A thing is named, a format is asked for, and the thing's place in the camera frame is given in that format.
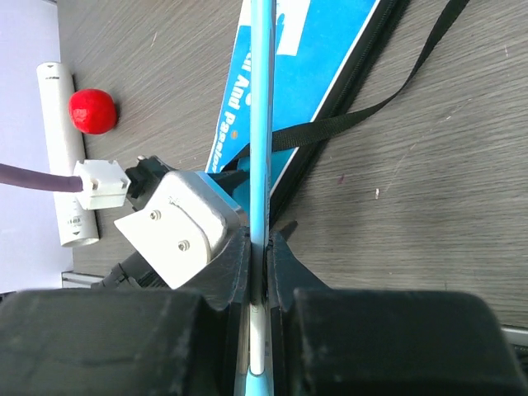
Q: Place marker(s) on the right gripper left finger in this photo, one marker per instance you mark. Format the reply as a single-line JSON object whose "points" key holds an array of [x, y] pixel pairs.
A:
{"points": [[132, 341]]}

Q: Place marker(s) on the blue racket cover bag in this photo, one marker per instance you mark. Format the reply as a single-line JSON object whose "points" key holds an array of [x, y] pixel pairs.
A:
{"points": [[324, 53]]}

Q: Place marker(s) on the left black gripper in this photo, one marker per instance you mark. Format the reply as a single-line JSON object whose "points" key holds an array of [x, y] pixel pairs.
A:
{"points": [[140, 264]]}

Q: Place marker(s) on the red tomato ball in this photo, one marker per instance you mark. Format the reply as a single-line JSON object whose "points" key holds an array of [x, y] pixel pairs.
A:
{"points": [[92, 111]]}

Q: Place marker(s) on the blue racket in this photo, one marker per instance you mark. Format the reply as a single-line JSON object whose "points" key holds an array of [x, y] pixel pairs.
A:
{"points": [[261, 17]]}

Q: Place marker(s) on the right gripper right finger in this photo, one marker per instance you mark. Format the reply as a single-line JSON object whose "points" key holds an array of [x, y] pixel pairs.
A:
{"points": [[382, 342]]}

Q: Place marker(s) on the white shuttlecock tube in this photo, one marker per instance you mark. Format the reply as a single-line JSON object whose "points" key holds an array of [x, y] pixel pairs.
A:
{"points": [[77, 227]]}

